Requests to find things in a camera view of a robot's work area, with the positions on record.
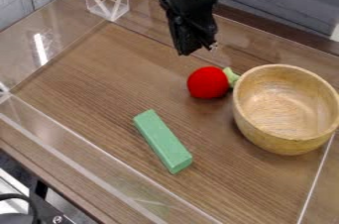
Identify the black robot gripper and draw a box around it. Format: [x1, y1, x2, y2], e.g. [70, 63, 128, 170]
[160, 0, 218, 56]

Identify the red plush strawberry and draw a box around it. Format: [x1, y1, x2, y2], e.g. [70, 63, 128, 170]
[187, 66, 241, 99]

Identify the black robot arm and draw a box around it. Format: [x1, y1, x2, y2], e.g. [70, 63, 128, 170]
[159, 0, 219, 56]

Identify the wooden bowl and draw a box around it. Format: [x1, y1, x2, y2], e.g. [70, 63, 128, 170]
[234, 64, 339, 156]

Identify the green rectangular block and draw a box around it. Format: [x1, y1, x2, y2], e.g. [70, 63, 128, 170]
[132, 109, 194, 174]

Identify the clear acrylic corner bracket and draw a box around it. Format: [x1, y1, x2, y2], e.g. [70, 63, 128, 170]
[84, 0, 130, 22]

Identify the clear acrylic front wall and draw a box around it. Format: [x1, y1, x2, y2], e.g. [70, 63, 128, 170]
[0, 94, 222, 224]

